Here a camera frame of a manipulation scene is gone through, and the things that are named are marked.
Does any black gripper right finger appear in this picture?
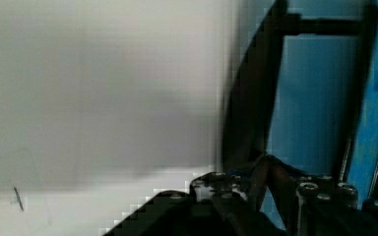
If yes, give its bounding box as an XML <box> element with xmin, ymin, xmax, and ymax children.
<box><xmin>268</xmin><ymin>155</ymin><xmax>359</xmax><ymax>236</ymax></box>

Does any black oven door handle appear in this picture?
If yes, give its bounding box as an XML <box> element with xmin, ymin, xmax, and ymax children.
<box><xmin>220</xmin><ymin>0</ymin><xmax>378</xmax><ymax>180</ymax></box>

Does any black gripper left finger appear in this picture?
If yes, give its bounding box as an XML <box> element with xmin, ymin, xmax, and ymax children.
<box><xmin>189</xmin><ymin>156</ymin><xmax>270</xmax><ymax>216</ymax></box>

